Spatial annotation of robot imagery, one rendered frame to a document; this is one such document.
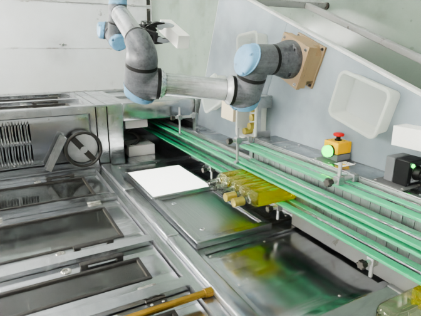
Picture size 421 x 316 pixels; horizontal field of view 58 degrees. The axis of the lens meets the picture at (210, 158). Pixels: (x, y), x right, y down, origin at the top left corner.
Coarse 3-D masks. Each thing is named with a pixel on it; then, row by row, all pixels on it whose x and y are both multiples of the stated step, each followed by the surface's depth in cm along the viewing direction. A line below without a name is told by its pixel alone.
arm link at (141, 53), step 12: (120, 0) 156; (108, 12) 160; (120, 12) 150; (120, 24) 145; (132, 24) 141; (132, 36) 133; (144, 36) 134; (132, 48) 132; (144, 48) 132; (132, 60) 132; (144, 60) 132; (156, 60) 135
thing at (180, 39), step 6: (174, 24) 190; (162, 30) 193; (168, 30) 186; (174, 30) 182; (180, 30) 184; (168, 36) 187; (174, 36) 181; (180, 36) 178; (186, 36) 179; (174, 42) 182; (180, 42) 179; (186, 42) 181
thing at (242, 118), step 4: (256, 108) 176; (236, 112) 192; (240, 112) 192; (244, 112) 193; (248, 112) 194; (252, 112) 191; (256, 112) 177; (236, 116) 192; (240, 116) 192; (244, 116) 194; (248, 116) 194; (256, 116) 178; (236, 120) 193; (240, 120) 193; (244, 120) 194; (248, 120) 195; (256, 120) 178; (236, 124) 193; (240, 124) 194; (244, 124) 195; (256, 124) 179; (236, 128) 194; (240, 128) 194; (256, 128) 179; (236, 132) 194; (240, 132) 195; (252, 132) 194; (256, 132) 180; (240, 136) 192; (244, 136) 190; (252, 136) 189
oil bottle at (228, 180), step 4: (232, 176) 163; (236, 176) 163; (240, 176) 163; (244, 176) 163; (248, 176) 163; (252, 176) 163; (224, 180) 161; (228, 180) 159; (232, 180) 158; (228, 184) 158
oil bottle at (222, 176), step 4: (224, 172) 167; (228, 172) 167; (232, 172) 167; (236, 172) 167; (240, 172) 167; (244, 172) 167; (248, 172) 168; (220, 176) 164; (224, 176) 163; (228, 176) 163; (220, 180) 163
